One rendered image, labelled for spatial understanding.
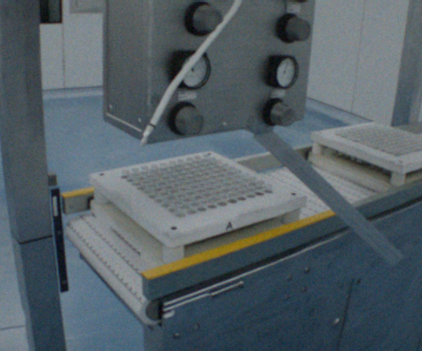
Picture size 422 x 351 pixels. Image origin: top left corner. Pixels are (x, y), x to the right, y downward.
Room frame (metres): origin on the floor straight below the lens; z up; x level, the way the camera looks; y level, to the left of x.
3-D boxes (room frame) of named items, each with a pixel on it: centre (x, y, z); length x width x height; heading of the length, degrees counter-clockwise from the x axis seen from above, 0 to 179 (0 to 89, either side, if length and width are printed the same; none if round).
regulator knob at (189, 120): (0.45, 0.03, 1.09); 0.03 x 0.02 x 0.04; 128
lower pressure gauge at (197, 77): (0.46, 0.03, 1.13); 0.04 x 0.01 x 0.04; 128
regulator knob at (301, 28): (0.54, -0.08, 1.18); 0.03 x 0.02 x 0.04; 128
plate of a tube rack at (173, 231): (0.69, 0.03, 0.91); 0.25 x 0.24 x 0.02; 38
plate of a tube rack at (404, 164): (1.01, -0.38, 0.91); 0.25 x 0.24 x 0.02; 37
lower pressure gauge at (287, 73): (0.54, -0.07, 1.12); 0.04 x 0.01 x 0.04; 128
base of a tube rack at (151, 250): (0.69, 0.03, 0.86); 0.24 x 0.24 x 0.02; 38
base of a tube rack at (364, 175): (1.01, -0.38, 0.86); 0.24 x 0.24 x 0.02; 37
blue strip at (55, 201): (0.69, 0.25, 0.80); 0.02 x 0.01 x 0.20; 128
